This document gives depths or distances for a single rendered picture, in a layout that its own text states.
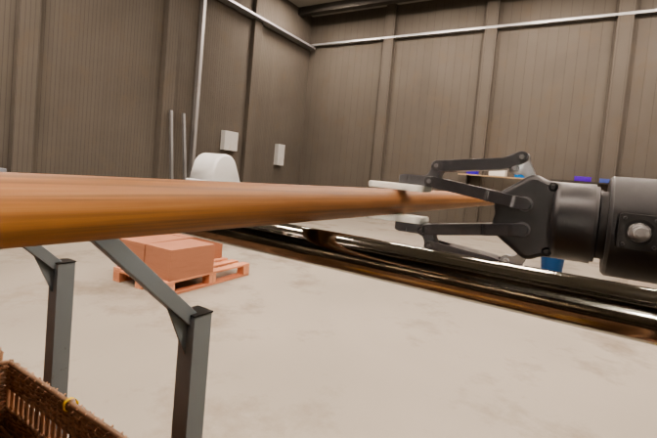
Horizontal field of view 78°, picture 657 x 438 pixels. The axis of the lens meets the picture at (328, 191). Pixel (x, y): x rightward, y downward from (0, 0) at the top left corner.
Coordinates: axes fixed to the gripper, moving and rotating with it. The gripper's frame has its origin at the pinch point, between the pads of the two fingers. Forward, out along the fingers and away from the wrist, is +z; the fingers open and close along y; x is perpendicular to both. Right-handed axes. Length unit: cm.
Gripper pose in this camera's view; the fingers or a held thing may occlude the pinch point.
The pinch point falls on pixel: (397, 201)
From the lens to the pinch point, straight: 49.5
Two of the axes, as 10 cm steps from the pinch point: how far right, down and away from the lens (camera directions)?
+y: -0.8, 10.0, 0.4
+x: 5.3, 0.1, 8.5
